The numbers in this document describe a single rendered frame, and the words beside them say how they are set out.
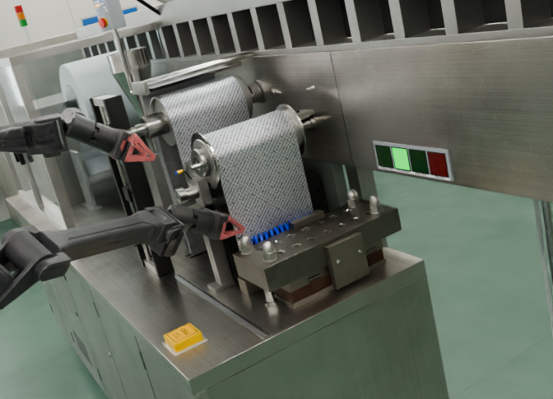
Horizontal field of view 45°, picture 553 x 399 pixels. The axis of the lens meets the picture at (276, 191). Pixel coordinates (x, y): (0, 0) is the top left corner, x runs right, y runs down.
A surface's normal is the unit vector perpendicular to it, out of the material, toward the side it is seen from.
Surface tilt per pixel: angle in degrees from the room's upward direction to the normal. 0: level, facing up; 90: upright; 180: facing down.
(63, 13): 90
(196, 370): 0
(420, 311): 90
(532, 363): 0
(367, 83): 90
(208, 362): 0
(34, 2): 90
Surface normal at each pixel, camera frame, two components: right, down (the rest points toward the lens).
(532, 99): -0.84, 0.33
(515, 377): -0.22, -0.93
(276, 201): 0.50, 0.14
